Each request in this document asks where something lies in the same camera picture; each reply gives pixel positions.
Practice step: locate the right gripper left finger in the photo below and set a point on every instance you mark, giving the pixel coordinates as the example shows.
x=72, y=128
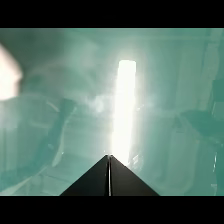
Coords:
x=95, y=181

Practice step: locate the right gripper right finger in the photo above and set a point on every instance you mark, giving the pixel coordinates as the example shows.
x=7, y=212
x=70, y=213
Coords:
x=125, y=181

